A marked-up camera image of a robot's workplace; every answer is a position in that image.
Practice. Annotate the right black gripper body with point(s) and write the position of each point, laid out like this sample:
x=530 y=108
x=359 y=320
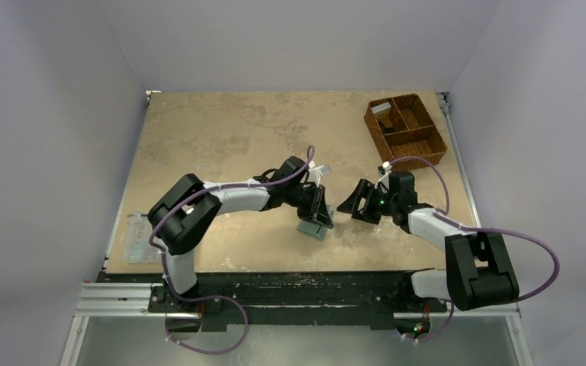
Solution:
x=371 y=200

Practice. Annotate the clear plastic bag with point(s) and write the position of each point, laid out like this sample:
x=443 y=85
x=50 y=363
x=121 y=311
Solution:
x=136 y=240

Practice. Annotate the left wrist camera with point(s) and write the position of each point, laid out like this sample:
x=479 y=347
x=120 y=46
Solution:
x=317 y=172

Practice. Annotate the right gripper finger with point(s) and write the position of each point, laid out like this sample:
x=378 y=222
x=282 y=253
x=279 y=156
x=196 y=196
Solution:
x=351 y=204
x=367 y=204

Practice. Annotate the brown woven divided basket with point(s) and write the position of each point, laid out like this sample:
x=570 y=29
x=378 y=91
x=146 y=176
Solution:
x=408 y=130

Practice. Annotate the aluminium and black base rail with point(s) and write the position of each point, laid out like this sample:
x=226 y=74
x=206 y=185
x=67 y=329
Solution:
x=379 y=300

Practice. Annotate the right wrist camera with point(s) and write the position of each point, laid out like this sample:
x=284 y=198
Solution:
x=384 y=169

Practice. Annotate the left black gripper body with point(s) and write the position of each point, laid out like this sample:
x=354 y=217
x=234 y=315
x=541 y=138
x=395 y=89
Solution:
x=304 y=198

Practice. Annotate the green card holder wallet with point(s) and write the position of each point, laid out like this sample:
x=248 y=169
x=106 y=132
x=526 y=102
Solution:
x=311 y=230

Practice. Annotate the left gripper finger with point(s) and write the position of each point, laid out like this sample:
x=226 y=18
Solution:
x=321 y=220
x=319 y=201

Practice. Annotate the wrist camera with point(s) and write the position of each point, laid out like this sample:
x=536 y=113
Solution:
x=384 y=169
x=317 y=172

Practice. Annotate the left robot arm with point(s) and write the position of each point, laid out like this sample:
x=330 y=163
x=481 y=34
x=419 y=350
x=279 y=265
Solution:
x=184 y=214

